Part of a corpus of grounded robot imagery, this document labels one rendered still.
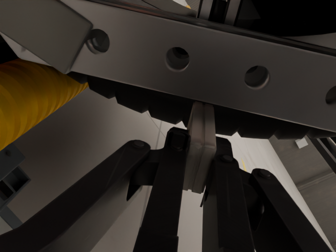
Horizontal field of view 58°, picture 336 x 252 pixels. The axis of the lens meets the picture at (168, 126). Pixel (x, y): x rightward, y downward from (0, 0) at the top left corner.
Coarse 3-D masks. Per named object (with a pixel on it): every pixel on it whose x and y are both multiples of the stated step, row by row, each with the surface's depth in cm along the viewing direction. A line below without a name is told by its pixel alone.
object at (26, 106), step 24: (0, 72) 23; (24, 72) 24; (48, 72) 27; (0, 96) 20; (24, 96) 23; (48, 96) 26; (72, 96) 32; (0, 120) 20; (24, 120) 23; (0, 144) 21
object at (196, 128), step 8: (200, 104) 21; (192, 112) 20; (200, 112) 20; (192, 120) 19; (200, 120) 18; (192, 128) 17; (200, 128) 17; (192, 136) 16; (200, 136) 16; (192, 144) 16; (200, 144) 16; (192, 152) 16; (192, 160) 16; (192, 168) 16; (184, 176) 16; (192, 176) 16; (184, 184) 16
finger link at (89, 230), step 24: (144, 144) 15; (96, 168) 12; (120, 168) 13; (72, 192) 11; (96, 192) 11; (120, 192) 13; (48, 216) 9; (72, 216) 10; (96, 216) 11; (0, 240) 8; (24, 240) 8; (48, 240) 9; (72, 240) 10; (96, 240) 12
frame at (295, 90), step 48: (0, 0) 16; (48, 0) 16; (96, 0) 17; (48, 48) 17; (96, 48) 18; (144, 48) 16; (192, 48) 16; (240, 48) 16; (288, 48) 16; (192, 96) 17; (240, 96) 17; (288, 96) 16
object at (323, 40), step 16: (128, 0) 24; (144, 0) 24; (160, 0) 32; (208, 0) 25; (240, 0) 24; (192, 16) 30; (208, 16) 25; (224, 16) 25; (288, 16) 40; (304, 16) 36; (320, 16) 33; (272, 32) 26; (288, 32) 25; (304, 32) 25; (320, 32) 24
